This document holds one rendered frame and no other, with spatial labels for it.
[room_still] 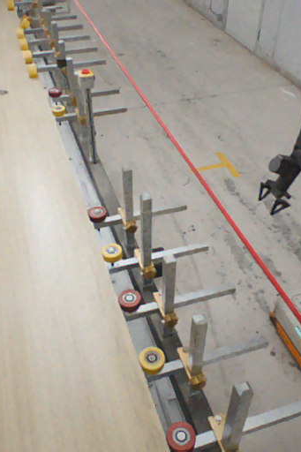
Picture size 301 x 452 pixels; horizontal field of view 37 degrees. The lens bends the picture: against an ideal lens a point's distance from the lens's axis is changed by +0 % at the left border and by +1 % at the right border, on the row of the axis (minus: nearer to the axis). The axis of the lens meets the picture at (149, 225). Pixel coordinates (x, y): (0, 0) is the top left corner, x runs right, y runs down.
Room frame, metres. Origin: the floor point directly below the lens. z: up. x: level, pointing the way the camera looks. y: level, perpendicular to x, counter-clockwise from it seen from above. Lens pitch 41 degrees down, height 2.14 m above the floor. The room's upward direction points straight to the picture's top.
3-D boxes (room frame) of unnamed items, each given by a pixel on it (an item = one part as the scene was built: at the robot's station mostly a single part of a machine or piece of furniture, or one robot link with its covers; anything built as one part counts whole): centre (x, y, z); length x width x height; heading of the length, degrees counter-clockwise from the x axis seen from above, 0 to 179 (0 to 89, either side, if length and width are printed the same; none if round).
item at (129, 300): (1.02, 0.07, 0.85); 0.08 x 0.08 x 0.11
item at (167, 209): (1.56, 0.04, 0.83); 0.43 x 0.03 x 0.04; 108
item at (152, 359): (0.79, -0.01, 0.85); 0.08 x 0.08 x 0.11
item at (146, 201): (1.26, 0.01, 0.94); 0.04 x 0.04 x 0.48; 18
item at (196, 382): (0.81, -0.14, 0.81); 0.14 x 0.06 x 0.05; 18
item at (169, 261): (1.03, -0.07, 0.87); 0.04 x 0.04 x 0.48; 18
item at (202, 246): (1.32, -0.04, 0.80); 0.43 x 0.03 x 0.04; 108
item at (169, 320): (1.05, -0.06, 0.81); 0.14 x 0.06 x 0.05; 18
